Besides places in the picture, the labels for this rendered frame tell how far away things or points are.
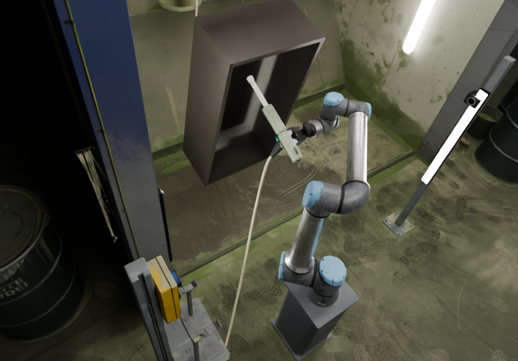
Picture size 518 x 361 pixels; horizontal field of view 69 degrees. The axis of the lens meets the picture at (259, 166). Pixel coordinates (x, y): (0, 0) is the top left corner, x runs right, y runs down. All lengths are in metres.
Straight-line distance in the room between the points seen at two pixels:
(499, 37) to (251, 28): 2.02
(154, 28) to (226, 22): 1.47
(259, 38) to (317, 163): 1.89
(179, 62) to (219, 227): 1.46
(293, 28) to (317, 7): 2.17
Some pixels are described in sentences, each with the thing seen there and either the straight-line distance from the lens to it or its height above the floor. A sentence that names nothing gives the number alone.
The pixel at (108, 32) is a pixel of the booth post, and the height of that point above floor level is 2.07.
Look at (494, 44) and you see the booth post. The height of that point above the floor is 1.31.
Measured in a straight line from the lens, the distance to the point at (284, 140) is 1.80.
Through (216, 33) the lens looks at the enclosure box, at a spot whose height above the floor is 1.68.
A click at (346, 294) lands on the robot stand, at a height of 0.64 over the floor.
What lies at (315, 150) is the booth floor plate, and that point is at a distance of 3.76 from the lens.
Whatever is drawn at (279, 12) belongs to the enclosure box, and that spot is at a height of 1.68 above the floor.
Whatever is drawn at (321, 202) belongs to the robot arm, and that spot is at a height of 1.46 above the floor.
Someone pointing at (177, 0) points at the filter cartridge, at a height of 1.34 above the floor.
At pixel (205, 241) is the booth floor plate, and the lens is 3.02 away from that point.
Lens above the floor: 2.65
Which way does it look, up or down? 48 degrees down
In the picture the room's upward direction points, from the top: 8 degrees clockwise
